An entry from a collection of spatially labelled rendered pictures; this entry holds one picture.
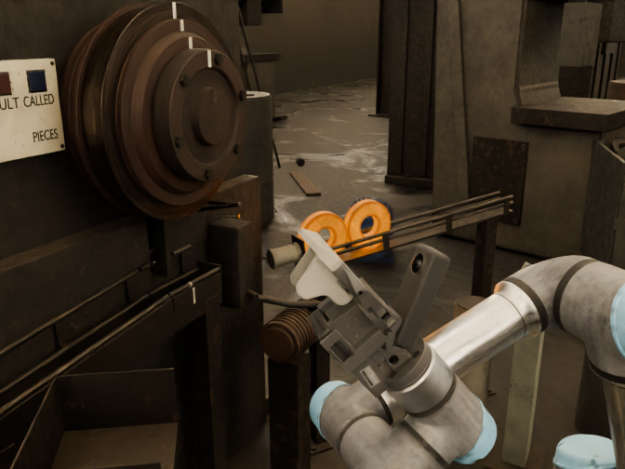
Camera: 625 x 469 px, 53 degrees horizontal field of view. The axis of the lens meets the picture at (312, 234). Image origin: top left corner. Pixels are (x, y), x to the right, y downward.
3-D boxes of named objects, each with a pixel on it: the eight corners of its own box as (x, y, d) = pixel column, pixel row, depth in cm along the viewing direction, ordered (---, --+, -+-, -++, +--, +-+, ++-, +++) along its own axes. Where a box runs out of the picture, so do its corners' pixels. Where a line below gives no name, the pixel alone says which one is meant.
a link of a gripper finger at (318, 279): (272, 269, 65) (327, 328, 68) (314, 230, 65) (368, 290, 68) (267, 260, 68) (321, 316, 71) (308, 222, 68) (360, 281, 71)
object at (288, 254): (267, 265, 186) (264, 247, 183) (295, 258, 189) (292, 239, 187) (275, 272, 181) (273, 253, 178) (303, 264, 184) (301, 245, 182)
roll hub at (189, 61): (156, 192, 131) (145, 50, 122) (232, 167, 154) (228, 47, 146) (178, 194, 128) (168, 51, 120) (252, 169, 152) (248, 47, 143)
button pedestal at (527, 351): (481, 473, 194) (499, 286, 175) (498, 431, 215) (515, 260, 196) (536, 489, 187) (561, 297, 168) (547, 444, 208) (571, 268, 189)
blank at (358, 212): (340, 206, 190) (346, 207, 187) (383, 194, 196) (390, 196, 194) (344, 253, 196) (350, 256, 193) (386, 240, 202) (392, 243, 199)
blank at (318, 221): (294, 217, 184) (299, 220, 181) (339, 205, 190) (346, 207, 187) (299, 266, 189) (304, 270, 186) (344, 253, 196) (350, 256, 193)
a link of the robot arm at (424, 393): (462, 381, 73) (434, 350, 80) (441, 355, 71) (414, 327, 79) (414, 424, 73) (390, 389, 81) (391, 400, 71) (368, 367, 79)
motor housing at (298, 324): (260, 480, 191) (255, 318, 175) (295, 440, 210) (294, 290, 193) (298, 494, 185) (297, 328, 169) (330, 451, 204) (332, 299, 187)
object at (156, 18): (90, 241, 130) (62, -4, 115) (222, 192, 170) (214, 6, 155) (113, 246, 127) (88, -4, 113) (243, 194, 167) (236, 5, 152)
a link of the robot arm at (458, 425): (468, 484, 76) (514, 431, 77) (416, 429, 72) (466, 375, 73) (434, 452, 83) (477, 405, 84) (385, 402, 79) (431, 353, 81)
